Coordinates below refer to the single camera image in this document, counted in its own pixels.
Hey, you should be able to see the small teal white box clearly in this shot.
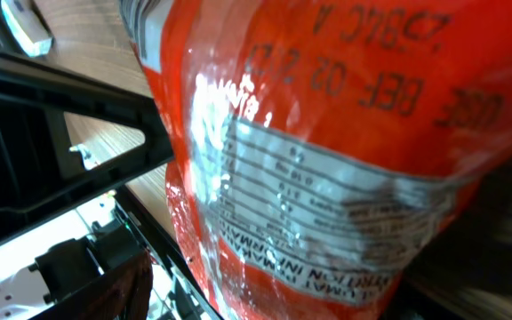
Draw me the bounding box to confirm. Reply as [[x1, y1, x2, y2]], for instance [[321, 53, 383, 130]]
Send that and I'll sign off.
[[0, 0, 52, 58]]

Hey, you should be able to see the red candy bag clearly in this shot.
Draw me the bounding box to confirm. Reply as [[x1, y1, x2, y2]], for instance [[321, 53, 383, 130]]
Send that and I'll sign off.
[[119, 0, 512, 319]]

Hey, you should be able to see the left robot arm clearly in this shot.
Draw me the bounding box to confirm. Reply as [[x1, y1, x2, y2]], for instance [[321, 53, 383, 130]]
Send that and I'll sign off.
[[0, 53, 217, 319]]

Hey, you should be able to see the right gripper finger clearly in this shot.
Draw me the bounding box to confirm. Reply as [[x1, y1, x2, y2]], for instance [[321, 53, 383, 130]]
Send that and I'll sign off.
[[33, 251, 153, 320]]

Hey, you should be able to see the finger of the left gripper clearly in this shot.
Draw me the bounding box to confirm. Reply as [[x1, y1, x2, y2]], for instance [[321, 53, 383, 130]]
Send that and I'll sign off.
[[0, 52, 173, 245]]

